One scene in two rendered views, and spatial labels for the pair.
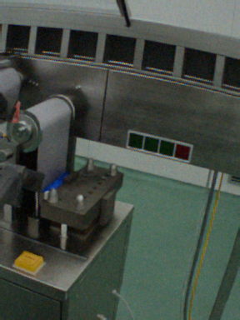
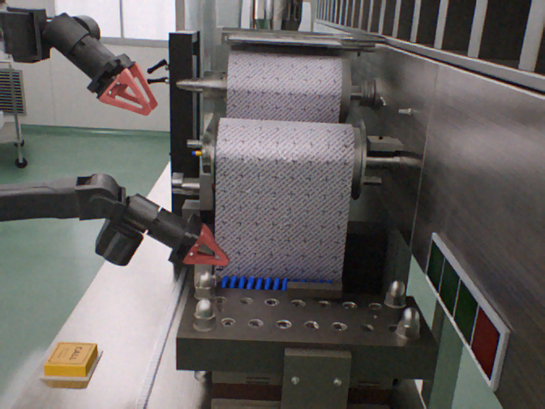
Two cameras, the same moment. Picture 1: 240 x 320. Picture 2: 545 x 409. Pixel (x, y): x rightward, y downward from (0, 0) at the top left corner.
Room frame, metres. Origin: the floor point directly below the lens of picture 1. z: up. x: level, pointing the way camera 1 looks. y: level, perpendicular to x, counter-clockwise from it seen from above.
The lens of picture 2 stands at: (1.23, -0.62, 1.50)
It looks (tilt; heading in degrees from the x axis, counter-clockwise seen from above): 20 degrees down; 72
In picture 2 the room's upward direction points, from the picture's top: 3 degrees clockwise
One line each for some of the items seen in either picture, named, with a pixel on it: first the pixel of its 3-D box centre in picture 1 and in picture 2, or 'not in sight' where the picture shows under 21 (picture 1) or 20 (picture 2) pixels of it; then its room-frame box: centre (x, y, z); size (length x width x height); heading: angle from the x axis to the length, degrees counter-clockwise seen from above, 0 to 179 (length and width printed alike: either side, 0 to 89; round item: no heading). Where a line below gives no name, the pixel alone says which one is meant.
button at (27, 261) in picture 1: (29, 262); (71, 359); (1.16, 0.25, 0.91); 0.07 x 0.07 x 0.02; 73
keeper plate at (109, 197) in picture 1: (108, 207); (315, 383); (1.52, 0.02, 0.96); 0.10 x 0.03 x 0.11; 163
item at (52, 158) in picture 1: (52, 162); (280, 242); (1.53, 0.24, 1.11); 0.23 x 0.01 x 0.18; 163
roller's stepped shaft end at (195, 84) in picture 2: not in sight; (190, 84); (1.42, 0.60, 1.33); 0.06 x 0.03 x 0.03; 163
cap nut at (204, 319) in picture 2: (79, 201); (204, 312); (1.37, 0.12, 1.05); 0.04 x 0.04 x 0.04
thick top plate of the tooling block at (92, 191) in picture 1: (84, 193); (303, 329); (1.53, 0.12, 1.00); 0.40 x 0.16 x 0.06; 163
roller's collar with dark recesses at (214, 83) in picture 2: not in sight; (217, 86); (1.48, 0.58, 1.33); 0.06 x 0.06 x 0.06; 73
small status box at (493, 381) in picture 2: (159, 146); (459, 299); (1.63, -0.13, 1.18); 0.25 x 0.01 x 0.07; 73
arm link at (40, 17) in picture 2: not in sight; (56, 34); (1.16, 0.44, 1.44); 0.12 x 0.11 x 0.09; 163
